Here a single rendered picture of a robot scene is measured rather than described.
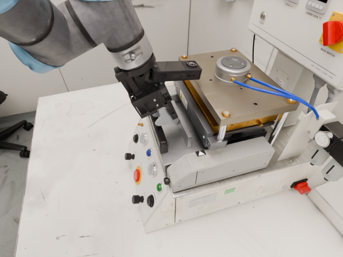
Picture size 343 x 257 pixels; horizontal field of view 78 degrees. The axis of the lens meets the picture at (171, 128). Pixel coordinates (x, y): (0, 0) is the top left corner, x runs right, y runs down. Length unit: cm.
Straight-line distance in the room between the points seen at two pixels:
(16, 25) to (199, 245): 60
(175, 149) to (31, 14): 38
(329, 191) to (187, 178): 49
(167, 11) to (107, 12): 170
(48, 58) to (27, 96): 191
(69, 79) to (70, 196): 152
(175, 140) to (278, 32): 36
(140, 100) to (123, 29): 15
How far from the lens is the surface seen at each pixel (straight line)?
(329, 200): 80
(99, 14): 37
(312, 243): 76
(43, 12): 32
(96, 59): 207
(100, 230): 70
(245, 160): 52
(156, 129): 53
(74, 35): 37
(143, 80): 45
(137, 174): 69
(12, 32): 31
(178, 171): 48
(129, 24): 38
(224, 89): 50
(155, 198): 59
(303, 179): 78
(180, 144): 54
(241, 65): 52
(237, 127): 51
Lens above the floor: 138
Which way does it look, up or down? 45 degrees down
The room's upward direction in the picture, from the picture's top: straight up
